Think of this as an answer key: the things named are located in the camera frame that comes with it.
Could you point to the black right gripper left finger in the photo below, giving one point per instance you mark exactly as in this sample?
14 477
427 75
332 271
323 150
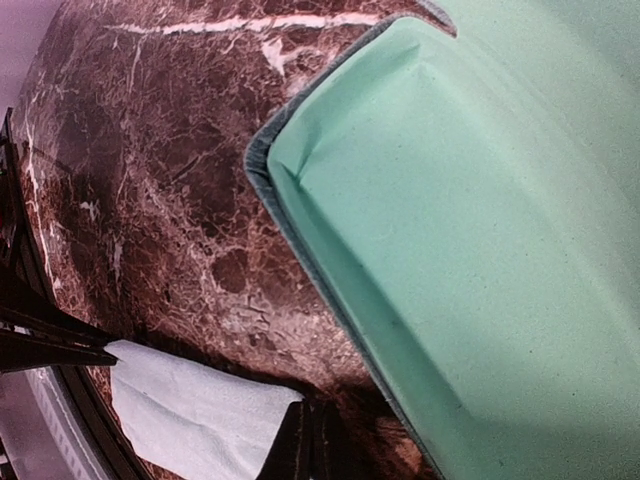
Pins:
290 454

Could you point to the blue textured glasses case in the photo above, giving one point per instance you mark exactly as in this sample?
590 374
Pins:
468 206

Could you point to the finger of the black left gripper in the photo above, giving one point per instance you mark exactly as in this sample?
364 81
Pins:
25 353
58 324

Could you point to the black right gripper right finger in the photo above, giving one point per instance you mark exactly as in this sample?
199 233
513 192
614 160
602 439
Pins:
348 444

